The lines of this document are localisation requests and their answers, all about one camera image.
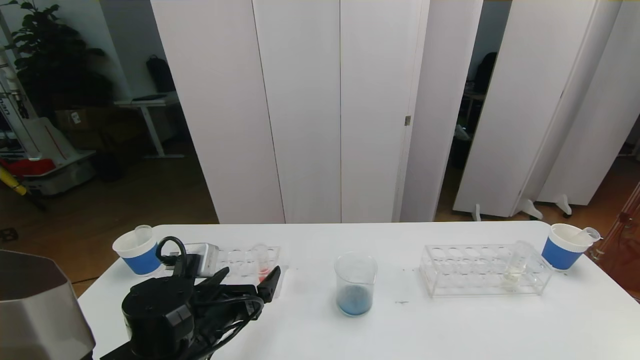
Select black backpack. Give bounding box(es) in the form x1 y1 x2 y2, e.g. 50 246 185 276
146 55 177 93

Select white standing desk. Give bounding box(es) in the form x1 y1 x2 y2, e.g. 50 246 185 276
114 94 185 160

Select blue and white paper cup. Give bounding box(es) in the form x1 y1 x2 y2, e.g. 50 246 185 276
541 223 594 271
112 228 164 277

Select test tube with yellowish liquid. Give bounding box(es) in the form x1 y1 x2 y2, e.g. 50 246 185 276
502 241 533 291

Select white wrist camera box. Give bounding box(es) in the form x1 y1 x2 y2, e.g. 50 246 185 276
184 243 220 279

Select clear acrylic test tube rack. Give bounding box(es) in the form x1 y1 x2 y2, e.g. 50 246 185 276
419 244 555 298
216 245 290 300

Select brown cardboard box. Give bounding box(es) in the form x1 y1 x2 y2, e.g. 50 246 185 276
54 107 101 132

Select clear glass beaker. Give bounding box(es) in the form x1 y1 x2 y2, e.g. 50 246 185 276
334 252 378 318

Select dark green potted plant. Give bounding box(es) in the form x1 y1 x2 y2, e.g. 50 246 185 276
4 0 113 118

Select white wheeled machine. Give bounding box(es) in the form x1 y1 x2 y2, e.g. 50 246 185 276
0 45 96 196

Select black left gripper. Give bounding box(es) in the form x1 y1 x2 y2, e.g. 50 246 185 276
193 265 281 321

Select white partition panel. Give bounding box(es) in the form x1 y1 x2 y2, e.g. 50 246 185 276
452 0 623 222
400 0 484 223
537 0 640 217

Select yellow tool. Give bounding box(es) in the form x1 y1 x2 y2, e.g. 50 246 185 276
0 165 27 196

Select test tube with red liquid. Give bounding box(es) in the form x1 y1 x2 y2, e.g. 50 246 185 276
252 243 273 283
569 226 601 247

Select red plastic part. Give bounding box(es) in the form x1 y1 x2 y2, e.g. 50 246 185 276
0 159 55 177

